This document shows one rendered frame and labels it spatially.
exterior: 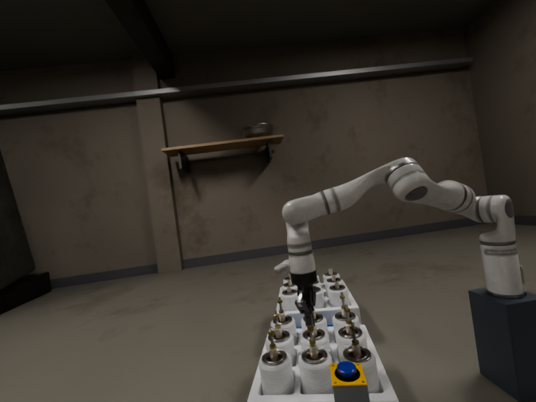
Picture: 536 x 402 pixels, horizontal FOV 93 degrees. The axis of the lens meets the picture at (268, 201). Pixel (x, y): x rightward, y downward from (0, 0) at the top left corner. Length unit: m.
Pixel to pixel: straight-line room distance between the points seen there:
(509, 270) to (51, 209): 4.40
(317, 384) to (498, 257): 0.70
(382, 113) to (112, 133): 3.74
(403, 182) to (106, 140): 3.80
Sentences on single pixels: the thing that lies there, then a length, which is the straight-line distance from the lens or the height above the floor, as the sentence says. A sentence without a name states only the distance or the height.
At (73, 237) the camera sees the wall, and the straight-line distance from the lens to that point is 4.24.
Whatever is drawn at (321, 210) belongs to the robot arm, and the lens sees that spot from 0.72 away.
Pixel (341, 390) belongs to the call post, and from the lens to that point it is 0.67.
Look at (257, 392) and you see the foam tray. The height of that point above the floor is 0.18.
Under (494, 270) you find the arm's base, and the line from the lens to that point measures 1.14.
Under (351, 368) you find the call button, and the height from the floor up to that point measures 0.33.
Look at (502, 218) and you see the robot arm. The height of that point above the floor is 0.56.
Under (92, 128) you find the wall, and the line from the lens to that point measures 4.25.
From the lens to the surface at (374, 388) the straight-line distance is 0.89.
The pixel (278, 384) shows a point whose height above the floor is 0.21.
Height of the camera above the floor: 0.70
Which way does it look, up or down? 1 degrees up
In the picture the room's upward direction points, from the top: 8 degrees counter-clockwise
